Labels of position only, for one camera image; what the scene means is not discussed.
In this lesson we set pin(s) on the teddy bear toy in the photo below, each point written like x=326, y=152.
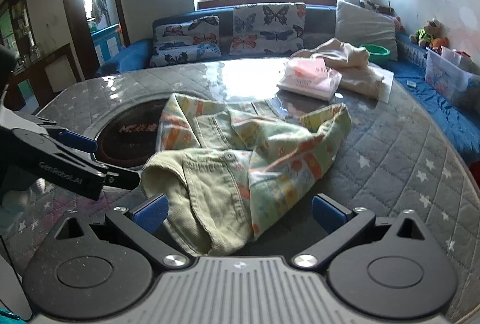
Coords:
x=430, y=36

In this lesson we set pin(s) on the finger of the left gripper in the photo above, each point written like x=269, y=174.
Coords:
x=71, y=139
x=89, y=175

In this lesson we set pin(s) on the grey pillow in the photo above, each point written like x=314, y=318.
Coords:
x=357, y=26

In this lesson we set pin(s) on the blue white cabinet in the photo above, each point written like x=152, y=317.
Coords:
x=108, y=42

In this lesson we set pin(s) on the blue sofa bench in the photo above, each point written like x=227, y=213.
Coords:
x=460, y=125

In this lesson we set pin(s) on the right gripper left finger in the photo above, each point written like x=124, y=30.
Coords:
x=139, y=227

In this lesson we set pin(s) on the clear plastic storage box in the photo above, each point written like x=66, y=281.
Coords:
x=454, y=76

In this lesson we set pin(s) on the dark wooden door frame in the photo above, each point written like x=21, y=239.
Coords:
x=78, y=9

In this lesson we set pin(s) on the butterfly cushion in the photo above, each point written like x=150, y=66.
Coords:
x=271, y=29
x=186, y=42

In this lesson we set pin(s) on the left butterfly cushion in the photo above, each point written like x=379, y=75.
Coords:
x=186, y=42

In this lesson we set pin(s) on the pink tissue pack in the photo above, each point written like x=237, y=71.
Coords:
x=310, y=77

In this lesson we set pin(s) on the cream crumpled garment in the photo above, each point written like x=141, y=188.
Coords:
x=351, y=62

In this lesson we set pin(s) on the dark wooden cabinet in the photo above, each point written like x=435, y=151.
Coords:
x=39, y=75

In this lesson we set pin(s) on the middle butterfly cushion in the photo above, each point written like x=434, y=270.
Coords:
x=271, y=29

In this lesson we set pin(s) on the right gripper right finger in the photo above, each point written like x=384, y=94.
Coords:
x=344, y=227

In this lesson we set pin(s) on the green plastic bowl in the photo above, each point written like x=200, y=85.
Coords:
x=377, y=54

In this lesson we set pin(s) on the green patterned child jacket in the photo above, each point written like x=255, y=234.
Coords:
x=230, y=171

